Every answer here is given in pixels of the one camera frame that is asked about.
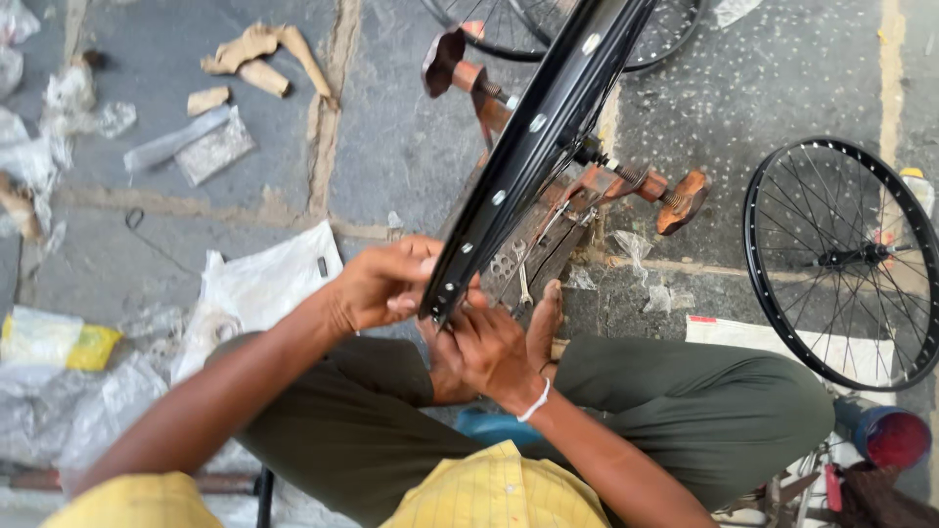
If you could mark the person's right hand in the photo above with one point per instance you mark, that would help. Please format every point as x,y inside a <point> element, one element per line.
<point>491,359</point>

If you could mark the yellow and clear packet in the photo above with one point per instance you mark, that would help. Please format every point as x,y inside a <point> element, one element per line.
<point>59,341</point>

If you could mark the person's right fingers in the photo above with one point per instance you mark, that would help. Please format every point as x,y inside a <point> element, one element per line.
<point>473,319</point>

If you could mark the black bicycle wheel rim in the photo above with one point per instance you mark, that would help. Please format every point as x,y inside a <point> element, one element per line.
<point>543,125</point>

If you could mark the bottle with yellow cap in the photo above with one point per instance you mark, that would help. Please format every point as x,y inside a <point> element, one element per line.
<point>918,189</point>

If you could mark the person's left fingers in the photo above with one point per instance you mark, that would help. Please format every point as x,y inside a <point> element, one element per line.
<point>411,297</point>

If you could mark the black spoked bicycle wheel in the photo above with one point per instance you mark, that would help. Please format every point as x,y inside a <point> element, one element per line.
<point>855,257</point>
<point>660,57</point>
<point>499,51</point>

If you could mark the blue can with red inside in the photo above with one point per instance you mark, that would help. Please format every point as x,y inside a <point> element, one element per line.
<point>891,438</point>

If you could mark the heap of clear plastic wrappers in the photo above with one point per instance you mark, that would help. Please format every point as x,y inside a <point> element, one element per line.
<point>44,147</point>

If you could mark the large torn cardboard piece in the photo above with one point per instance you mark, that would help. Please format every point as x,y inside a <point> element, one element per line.
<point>253,48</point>

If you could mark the small silver spanner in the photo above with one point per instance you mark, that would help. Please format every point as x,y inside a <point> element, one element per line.
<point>554,221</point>

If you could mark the round perforated spoke key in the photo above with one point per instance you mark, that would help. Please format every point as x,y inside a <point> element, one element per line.
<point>502,265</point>

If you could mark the person's left hand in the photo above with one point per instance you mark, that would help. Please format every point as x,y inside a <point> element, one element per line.
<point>374,286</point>

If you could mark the small clear plastic scrap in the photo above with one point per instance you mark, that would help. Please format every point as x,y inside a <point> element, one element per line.
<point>632,248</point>
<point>664,298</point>

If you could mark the rusty metal bar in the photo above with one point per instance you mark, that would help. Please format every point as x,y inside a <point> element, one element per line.
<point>213,482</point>

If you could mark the crumpled clear plastic sheet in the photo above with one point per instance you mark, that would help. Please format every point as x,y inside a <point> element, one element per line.
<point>81,411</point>

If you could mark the small cardboard scrap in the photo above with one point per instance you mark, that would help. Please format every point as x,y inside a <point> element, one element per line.
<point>207,100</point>

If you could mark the person's yellow shirt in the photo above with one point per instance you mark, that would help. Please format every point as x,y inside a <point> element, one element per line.
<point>499,491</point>

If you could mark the person's bare foot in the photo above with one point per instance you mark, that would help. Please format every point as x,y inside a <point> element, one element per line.
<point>546,323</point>

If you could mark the rusty wheel truing stand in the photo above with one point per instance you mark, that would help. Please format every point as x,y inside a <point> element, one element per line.
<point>607,182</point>

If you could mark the white sheet with red corner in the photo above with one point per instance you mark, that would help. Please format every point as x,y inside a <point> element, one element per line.
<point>741,339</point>

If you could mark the white plastic bag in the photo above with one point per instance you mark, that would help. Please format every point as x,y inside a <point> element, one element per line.
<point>264,286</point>

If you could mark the white wrist band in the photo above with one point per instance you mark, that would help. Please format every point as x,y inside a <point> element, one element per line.
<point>535,407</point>

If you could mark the silver open-end wrench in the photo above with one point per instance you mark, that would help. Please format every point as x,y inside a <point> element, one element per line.
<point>523,282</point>

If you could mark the square clear plastic packet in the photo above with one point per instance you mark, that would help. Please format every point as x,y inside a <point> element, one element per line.
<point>216,150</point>

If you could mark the blue plastic seat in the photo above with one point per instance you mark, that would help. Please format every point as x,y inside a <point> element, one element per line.
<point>491,427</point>

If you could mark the person's green trousers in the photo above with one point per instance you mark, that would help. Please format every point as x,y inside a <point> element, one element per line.
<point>682,396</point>

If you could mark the long clear plastic packet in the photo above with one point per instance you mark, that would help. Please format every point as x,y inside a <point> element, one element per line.
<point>165,147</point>

